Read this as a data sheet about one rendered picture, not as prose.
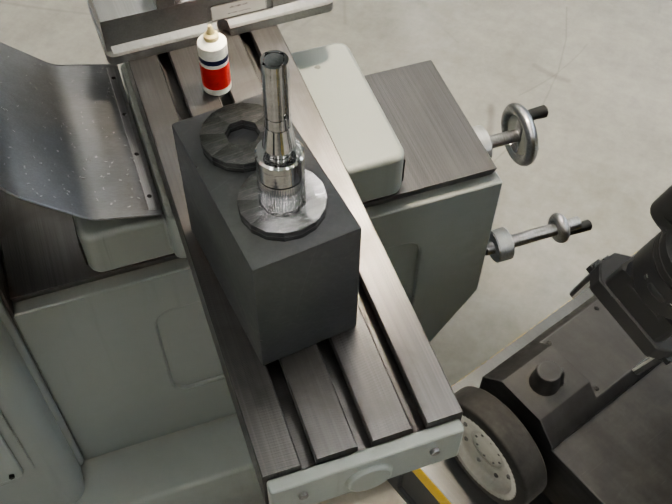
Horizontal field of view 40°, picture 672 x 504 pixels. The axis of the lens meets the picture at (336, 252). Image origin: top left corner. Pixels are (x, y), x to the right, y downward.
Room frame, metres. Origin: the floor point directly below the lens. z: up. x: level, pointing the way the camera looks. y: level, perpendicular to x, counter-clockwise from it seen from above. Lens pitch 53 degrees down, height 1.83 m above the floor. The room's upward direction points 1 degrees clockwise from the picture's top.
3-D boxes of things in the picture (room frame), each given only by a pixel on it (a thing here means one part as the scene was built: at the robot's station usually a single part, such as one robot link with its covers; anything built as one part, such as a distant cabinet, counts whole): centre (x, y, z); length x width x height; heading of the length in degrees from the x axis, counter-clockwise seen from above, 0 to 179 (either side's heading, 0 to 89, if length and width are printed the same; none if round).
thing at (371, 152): (0.97, 0.17, 0.79); 0.50 x 0.35 x 0.12; 110
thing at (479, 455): (0.61, -0.25, 0.50); 0.20 x 0.05 x 0.20; 38
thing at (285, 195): (0.58, 0.05, 1.16); 0.05 x 0.05 x 0.06
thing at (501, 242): (1.03, -0.37, 0.51); 0.22 x 0.06 x 0.06; 110
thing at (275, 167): (0.58, 0.05, 1.19); 0.05 x 0.05 x 0.01
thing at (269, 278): (0.63, 0.08, 1.03); 0.22 x 0.12 x 0.20; 28
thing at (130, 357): (0.98, 0.15, 0.43); 0.80 x 0.30 x 0.60; 110
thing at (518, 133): (1.15, -0.30, 0.63); 0.16 x 0.12 x 0.12; 110
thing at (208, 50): (0.95, 0.17, 0.98); 0.04 x 0.04 x 0.11
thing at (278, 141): (0.58, 0.05, 1.25); 0.03 x 0.03 x 0.11
